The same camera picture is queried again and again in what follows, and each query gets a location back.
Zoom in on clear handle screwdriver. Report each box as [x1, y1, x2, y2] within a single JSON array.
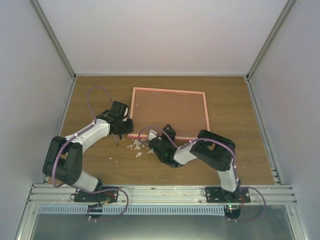
[[112, 134, 120, 146]]

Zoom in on pink photo frame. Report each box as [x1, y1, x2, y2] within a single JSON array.
[[128, 87, 211, 141]]

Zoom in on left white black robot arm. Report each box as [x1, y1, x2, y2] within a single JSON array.
[[42, 101, 134, 202]]

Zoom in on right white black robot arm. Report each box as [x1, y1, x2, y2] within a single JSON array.
[[147, 124, 240, 203]]

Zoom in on white debris pile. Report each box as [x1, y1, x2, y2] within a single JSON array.
[[126, 139, 153, 158]]

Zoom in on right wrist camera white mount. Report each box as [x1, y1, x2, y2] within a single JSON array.
[[147, 129, 158, 141]]

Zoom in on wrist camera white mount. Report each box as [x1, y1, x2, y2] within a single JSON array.
[[121, 105, 129, 120], [147, 129, 158, 141]]

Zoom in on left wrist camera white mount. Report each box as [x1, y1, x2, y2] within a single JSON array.
[[121, 105, 129, 120]]

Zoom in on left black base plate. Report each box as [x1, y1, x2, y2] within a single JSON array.
[[70, 186, 119, 204]]

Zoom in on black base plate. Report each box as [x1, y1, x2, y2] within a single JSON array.
[[202, 186, 251, 204], [70, 186, 119, 204]]

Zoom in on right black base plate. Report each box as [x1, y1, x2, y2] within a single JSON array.
[[202, 186, 251, 204]]

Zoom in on grey slotted cable duct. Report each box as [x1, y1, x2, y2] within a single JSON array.
[[38, 204, 225, 216]]

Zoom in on aluminium front rail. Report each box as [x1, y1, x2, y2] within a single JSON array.
[[27, 184, 298, 206]]

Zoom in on left aluminium corner post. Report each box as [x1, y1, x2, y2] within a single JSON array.
[[29, 0, 77, 81]]

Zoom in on aluminium corner post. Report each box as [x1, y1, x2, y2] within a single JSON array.
[[245, 0, 297, 81], [29, 0, 77, 81]]

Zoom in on right aluminium corner post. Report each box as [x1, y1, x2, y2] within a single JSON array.
[[245, 0, 297, 81]]

